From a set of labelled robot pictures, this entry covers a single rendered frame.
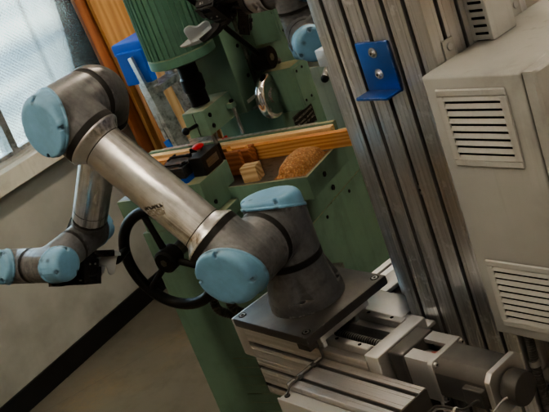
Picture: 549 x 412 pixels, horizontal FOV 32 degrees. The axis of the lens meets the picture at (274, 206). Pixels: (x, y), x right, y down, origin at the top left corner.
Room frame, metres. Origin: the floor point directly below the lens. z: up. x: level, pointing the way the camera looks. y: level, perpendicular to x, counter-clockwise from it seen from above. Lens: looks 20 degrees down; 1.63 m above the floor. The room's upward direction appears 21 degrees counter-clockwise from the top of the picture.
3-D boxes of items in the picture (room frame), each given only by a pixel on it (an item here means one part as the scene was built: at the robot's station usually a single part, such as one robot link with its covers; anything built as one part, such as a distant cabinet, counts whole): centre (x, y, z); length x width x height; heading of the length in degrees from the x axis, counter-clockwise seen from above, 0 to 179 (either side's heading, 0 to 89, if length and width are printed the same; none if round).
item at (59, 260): (1.88, 0.47, 0.99); 0.11 x 0.11 x 0.08; 52
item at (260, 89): (2.44, -0.09, 1.02); 0.12 x 0.03 x 0.12; 144
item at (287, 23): (2.05, -0.19, 1.22); 0.11 x 0.08 x 0.11; 178
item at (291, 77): (2.47, -0.15, 1.02); 0.09 x 0.07 x 0.12; 54
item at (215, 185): (2.23, 0.17, 0.91); 0.15 x 0.14 x 0.09; 54
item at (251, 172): (2.20, 0.02, 0.92); 0.04 x 0.03 x 0.04; 60
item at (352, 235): (2.51, 0.02, 0.35); 0.58 x 0.45 x 0.71; 144
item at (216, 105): (2.42, 0.07, 1.03); 0.14 x 0.07 x 0.09; 144
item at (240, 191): (2.30, 0.12, 0.87); 0.61 x 0.30 x 0.06; 54
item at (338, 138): (2.37, 0.03, 0.92); 0.67 x 0.02 x 0.04; 54
